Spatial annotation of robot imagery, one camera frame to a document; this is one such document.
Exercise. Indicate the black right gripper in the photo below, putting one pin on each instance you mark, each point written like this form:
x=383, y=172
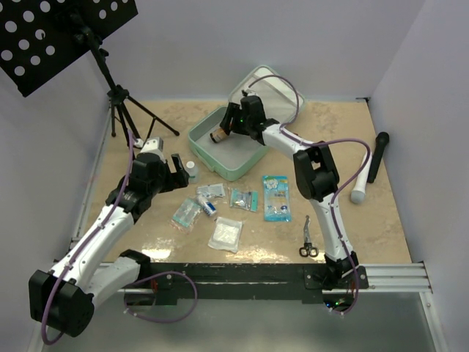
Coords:
x=233, y=111

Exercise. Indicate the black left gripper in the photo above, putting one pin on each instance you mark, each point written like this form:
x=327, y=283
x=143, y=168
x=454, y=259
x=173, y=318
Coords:
x=182, y=175

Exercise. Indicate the brown bottle orange cap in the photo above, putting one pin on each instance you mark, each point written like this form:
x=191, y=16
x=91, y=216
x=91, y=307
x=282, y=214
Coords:
x=218, y=135

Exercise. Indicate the white plastic bottle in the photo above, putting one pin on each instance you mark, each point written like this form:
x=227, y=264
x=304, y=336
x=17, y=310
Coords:
x=193, y=171

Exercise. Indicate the mint green medicine case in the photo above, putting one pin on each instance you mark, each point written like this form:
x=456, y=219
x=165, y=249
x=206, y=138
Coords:
x=237, y=154

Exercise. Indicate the teal clear zip bag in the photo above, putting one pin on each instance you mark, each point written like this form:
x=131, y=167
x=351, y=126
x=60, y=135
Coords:
x=186, y=215

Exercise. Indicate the blue cotton swab bag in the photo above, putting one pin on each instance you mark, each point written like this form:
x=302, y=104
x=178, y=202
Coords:
x=276, y=198

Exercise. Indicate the white gauze pack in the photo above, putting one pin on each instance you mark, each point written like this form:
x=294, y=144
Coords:
x=226, y=235

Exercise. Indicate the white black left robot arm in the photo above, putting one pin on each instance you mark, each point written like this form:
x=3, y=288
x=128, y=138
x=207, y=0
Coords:
x=64, y=298

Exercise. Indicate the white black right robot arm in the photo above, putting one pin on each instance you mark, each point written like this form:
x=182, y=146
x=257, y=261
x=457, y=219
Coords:
x=316, y=177

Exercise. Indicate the clear flat sachet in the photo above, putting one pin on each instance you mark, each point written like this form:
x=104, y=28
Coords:
x=212, y=191

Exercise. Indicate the white microphone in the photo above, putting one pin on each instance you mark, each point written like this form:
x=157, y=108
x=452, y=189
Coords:
x=358, y=193

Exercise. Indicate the black microphone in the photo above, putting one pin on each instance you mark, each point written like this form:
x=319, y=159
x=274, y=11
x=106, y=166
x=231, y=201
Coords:
x=381, y=143

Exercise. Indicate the black music stand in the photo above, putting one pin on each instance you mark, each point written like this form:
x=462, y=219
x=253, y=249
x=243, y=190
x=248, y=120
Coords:
x=39, y=39

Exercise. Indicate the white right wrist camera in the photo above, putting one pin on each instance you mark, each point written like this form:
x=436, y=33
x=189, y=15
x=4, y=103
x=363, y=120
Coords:
x=248, y=92

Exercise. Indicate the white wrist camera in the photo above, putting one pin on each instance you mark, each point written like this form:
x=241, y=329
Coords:
x=248, y=92
x=152, y=145

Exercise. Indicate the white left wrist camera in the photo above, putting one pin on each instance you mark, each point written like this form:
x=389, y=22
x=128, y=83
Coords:
x=152, y=145

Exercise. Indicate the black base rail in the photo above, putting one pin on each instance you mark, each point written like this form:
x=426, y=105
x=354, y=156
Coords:
x=171, y=282

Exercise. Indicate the black handled scissors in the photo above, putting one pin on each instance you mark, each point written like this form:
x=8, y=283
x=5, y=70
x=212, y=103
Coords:
x=307, y=249

